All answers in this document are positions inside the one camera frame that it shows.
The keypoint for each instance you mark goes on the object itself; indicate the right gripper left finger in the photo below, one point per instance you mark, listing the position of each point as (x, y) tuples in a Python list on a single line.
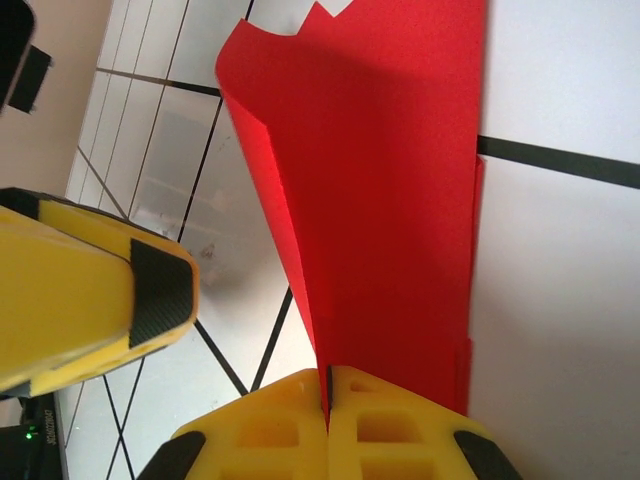
[(280, 440)]

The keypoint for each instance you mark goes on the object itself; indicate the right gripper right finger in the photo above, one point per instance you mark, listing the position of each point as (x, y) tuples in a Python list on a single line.
[(390, 440)]

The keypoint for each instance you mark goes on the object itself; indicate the red paper sheet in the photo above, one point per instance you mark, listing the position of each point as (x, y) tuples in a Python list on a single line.
[(375, 200)]

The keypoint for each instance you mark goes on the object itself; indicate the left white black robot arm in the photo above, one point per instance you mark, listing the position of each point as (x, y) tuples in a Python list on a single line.
[(15, 50)]

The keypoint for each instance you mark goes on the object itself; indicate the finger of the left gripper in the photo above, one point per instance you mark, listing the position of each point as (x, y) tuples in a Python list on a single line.
[(75, 290)]

